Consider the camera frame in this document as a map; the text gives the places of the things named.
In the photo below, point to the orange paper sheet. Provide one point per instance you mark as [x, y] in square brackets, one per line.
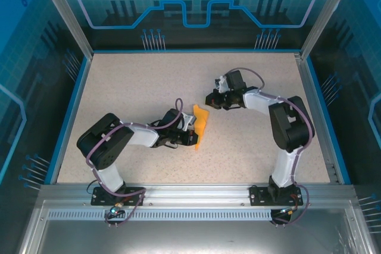
[201, 120]

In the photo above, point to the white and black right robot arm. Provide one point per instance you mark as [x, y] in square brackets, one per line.
[288, 129]

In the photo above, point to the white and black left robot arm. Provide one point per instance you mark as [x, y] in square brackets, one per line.
[101, 144]

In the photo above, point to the sheet metal tray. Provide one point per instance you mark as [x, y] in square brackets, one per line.
[190, 239]

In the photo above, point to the blue table edge trim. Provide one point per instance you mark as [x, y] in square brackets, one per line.
[62, 147]

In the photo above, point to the blue printed grid panel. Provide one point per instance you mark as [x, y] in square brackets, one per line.
[357, 87]
[23, 87]

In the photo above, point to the aluminium mounting rail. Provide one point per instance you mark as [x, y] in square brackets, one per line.
[196, 194]

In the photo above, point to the aluminium table side rail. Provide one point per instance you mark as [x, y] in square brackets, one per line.
[311, 93]

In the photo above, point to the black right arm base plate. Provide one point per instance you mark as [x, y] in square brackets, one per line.
[257, 196]

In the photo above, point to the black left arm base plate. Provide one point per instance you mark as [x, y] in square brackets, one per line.
[96, 202]

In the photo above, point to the aluminium frame post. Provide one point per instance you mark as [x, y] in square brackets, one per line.
[327, 13]
[65, 13]

